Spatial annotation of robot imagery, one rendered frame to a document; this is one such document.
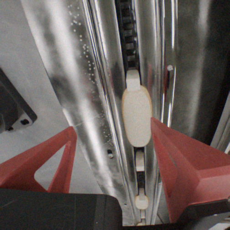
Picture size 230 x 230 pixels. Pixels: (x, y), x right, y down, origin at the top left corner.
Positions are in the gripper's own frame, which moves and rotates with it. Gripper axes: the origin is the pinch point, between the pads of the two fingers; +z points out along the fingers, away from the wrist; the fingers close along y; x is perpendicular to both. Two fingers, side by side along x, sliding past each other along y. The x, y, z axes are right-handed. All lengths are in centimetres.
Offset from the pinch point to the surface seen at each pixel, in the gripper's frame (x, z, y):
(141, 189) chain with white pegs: 24.6, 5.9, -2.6
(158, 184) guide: 18.4, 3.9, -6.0
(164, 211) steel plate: 50, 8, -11
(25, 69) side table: -5.4, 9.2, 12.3
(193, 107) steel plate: 3.6, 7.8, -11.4
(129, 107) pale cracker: 0.4, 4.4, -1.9
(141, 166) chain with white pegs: 10.6, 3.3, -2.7
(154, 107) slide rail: 1.3, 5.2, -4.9
